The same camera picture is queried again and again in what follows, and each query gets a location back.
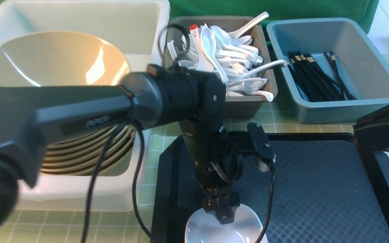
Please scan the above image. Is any bundle of black chopsticks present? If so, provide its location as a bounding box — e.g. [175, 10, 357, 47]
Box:
[288, 51, 357, 103]

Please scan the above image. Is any stack of beige bowls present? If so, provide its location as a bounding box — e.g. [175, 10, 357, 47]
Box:
[0, 31, 131, 176]

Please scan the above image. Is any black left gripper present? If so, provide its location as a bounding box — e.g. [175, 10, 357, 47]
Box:
[178, 119, 243, 225]

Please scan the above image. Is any large white plastic tub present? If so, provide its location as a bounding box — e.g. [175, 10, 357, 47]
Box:
[0, 0, 170, 211]

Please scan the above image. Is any white square dish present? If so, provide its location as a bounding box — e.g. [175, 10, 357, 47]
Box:
[185, 204, 268, 243]

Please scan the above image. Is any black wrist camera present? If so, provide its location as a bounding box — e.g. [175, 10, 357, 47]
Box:
[247, 120, 277, 173]

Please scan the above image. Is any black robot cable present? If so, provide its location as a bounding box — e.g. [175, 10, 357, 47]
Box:
[80, 23, 276, 243]

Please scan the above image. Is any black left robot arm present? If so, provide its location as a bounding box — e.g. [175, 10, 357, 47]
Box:
[0, 64, 243, 243]

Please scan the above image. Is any pile of white spoons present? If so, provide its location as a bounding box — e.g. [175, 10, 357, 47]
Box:
[166, 12, 287, 102]

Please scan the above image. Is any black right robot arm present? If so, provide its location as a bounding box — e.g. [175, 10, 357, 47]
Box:
[353, 105, 389, 152]

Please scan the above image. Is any grey spoon bin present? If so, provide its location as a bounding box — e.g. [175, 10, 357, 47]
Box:
[166, 16, 278, 118]

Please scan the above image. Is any black serving tray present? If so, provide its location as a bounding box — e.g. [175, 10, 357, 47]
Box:
[152, 133, 389, 243]

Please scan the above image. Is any red-tipped white spoon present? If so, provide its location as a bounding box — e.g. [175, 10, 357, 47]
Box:
[189, 24, 214, 73]

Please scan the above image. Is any blue chopstick bin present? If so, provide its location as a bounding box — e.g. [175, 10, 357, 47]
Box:
[266, 18, 389, 124]

